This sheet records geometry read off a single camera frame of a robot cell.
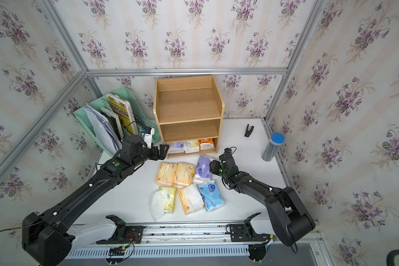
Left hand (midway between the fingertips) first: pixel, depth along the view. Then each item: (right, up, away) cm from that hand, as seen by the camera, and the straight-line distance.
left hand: (163, 145), depth 77 cm
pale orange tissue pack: (-1, -16, +10) cm, 19 cm away
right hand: (+25, -12, +12) cm, 30 cm away
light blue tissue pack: (+23, -25, +3) cm, 34 cm away
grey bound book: (-31, +13, +16) cm, 37 cm away
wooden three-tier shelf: (+12, +17, +3) cm, 21 cm away
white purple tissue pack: (+5, -1, +18) cm, 19 cm away
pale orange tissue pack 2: (+9, -16, +9) cm, 21 cm away
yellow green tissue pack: (0, -27, +1) cm, 27 cm away
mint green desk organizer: (-23, +15, +37) cm, 46 cm away
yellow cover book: (-27, +20, +16) cm, 37 cm away
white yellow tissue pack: (+12, -2, +18) cm, 22 cm away
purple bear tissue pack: (+19, -16, +11) cm, 27 cm away
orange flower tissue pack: (+13, -26, +2) cm, 29 cm away
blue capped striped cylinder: (+56, -2, +11) cm, 58 cm away
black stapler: (+50, +7, +33) cm, 61 cm away
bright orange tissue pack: (+21, -1, +20) cm, 29 cm away
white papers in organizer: (-30, +7, +3) cm, 31 cm away
